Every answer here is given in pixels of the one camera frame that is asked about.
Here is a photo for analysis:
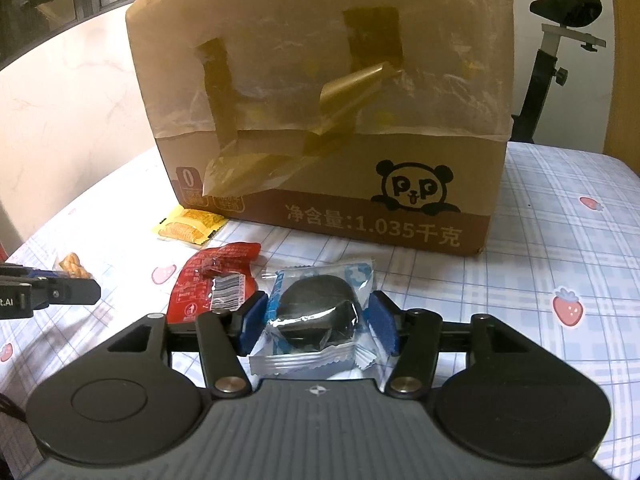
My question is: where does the checked strawberry bed sheet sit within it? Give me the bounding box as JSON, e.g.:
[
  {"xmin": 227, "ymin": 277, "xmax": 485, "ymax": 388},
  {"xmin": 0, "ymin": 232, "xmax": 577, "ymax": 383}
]
[{"xmin": 1, "ymin": 144, "xmax": 639, "ymax": 479}]

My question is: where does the blue chocolate cookie packet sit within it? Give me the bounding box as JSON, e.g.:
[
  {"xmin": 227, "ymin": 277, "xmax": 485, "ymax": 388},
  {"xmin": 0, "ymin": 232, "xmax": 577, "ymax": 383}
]
[{"xmin": 248, "ymin": 258, "xmax": 388, "ymax": 378}]

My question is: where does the wooden headboard panel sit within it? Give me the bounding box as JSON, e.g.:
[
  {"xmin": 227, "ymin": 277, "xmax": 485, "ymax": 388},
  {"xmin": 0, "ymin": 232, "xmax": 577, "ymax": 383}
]
[{"xmin": 603, "ymin": 0, "xmax": 639, "ymax": 174}]

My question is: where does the brown twisted pastry snack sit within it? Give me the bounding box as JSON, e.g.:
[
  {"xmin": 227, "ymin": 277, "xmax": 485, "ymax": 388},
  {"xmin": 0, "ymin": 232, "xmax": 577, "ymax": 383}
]
[{"xmin": 54, "ymin": 252, "xmax": 92, "ymax": 280}]

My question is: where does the red snack packet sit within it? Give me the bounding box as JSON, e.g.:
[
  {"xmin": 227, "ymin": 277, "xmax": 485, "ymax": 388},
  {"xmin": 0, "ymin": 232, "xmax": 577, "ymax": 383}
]
[{"xmin": 166, "ymin": 242, "xmax": 262, "ymax": 324}]

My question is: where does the brown cardboard box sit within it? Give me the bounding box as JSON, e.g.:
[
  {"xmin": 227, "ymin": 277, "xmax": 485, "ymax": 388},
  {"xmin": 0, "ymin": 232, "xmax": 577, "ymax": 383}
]
[{"xmin": 126, "ymin": 0, "xmax": 514, "ymax": 256}]

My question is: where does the black exercise bike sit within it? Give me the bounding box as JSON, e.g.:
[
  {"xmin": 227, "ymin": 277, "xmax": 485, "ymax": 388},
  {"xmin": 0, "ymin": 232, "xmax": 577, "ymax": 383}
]
[{"xmin": 511, "ymin": 0, "xmax": 606, "ymax": 143}]

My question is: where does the small yellow snack packet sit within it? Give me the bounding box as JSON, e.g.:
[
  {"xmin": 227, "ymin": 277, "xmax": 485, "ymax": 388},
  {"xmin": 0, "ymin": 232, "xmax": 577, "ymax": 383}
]
[{"xmin": 153, "ymin": 206, "xmax": 228, "ymax": 246}]

